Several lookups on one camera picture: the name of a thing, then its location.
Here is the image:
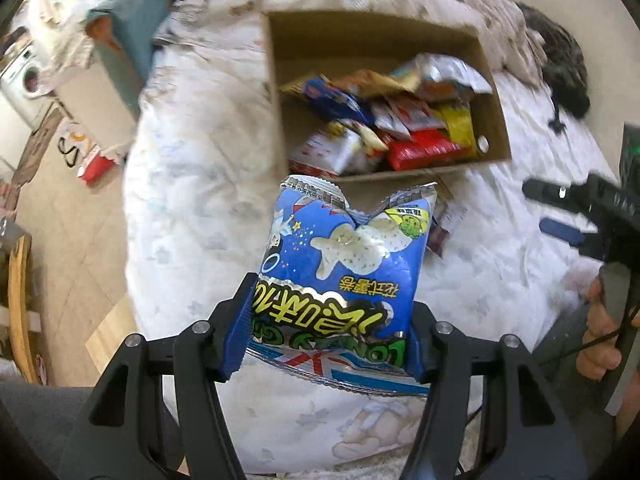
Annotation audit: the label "person's right hand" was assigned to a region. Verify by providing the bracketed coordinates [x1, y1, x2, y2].
[575, 275, 626, 381]

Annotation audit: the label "person's grey trousers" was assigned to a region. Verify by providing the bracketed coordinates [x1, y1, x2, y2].
[0, 300, 606, 480]

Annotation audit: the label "pile of mixed packets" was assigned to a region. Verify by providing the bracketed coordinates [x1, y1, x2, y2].
[280, 52, 493, 176]

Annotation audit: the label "black cable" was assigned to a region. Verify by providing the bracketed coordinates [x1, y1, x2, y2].
[540, 305, 640, 366]

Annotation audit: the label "curved wooden furniture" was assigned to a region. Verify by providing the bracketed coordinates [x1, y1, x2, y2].
[7, 232, 46, 386]

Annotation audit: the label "white printed bed sheet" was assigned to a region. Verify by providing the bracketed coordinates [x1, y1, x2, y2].
[122, 0, 626, 480]

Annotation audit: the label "red and white shopping bag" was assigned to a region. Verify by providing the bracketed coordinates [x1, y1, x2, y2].
[57, 120, 126, 186]

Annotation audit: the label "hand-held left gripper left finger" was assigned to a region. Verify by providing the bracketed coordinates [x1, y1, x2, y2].
[62, 272, 261, 480]

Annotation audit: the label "red snack packet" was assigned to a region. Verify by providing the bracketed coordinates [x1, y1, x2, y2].
[387, 130, 476, 171]

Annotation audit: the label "yellow snack packet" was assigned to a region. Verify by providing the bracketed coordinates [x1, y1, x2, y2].
[435, 102, 476, 153]

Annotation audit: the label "black tasselled cord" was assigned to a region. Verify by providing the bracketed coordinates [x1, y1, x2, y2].
[547, 92, 568, 136]

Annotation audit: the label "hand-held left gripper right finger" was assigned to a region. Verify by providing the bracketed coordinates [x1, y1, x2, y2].
[400, 302, 588, 480]

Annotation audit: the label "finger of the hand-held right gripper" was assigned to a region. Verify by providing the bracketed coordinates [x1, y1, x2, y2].
[539, 216, 601, 248]
[521, 175, 593, 208]

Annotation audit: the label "dark furry cloth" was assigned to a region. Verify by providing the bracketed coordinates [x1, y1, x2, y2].
[515, 2, 591, 118]

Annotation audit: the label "blue and white snack packet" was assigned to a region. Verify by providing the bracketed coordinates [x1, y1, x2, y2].
[245, 175, 438, 398]

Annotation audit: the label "brown cardboard box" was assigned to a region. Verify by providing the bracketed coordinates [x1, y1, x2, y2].
[260, 10, 513, 178]

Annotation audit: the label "white washing machine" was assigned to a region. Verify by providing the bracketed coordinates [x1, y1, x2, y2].
[0, 45, 53, 128]

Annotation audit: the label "dark snack packet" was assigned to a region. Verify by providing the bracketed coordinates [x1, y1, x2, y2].
[425, 195, 466, 258]

